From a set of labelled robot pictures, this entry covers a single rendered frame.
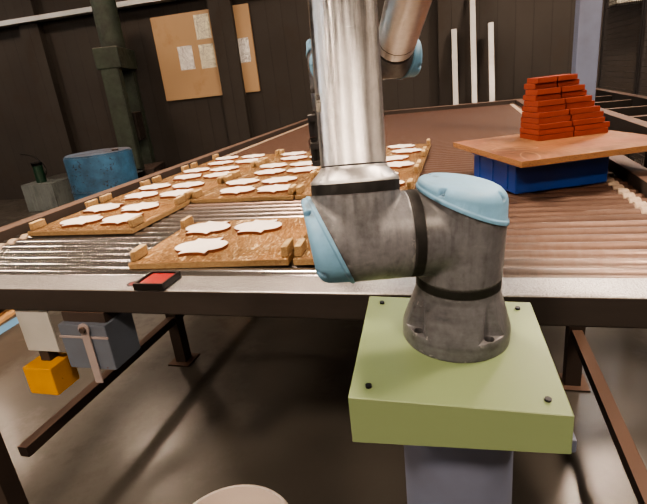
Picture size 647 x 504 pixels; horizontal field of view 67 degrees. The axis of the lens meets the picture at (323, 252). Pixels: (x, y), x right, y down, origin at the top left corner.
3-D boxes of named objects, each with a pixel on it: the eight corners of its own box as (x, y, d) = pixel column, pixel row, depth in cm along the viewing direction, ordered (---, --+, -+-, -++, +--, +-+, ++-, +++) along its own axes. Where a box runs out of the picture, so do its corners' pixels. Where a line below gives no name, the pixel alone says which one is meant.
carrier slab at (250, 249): (288, 265, 111) (287, 259, 110) (128, 269, 120) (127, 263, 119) (319, 221, 143) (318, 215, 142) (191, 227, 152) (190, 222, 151)
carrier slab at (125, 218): (132, 233, 151) (129, 220, 150) (28, 236, 163) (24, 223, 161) (189, 204, 183) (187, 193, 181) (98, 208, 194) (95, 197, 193)
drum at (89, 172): (165, 236, 485) (144, 143, 454) (130, 258, 431) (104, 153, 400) (114, 238, 500) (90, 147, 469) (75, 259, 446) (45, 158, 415)
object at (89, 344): (117, 386, 116) (98, 318, 110) (70, 382, 119) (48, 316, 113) (145, 360, 126) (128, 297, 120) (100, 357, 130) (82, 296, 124)
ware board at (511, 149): (688, 146, 139) (688, 139, 138) (521, 168, 134) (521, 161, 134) (579, 131, 186) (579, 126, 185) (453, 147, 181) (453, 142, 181)
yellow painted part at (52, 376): (58, 396, 124) (30, 313, 116) (30, 393, 127) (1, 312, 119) (80, 377, 131) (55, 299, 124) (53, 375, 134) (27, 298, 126)
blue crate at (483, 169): (610, 182, 149) (613, 149, 146) (514, 195, 146) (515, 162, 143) (552, 166, 178) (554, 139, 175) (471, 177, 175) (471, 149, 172)
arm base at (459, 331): (510, 370, 63) (518, 303, 59) (394, 354, 67) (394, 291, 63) (509, 311, 76) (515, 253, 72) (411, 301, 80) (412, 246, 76)
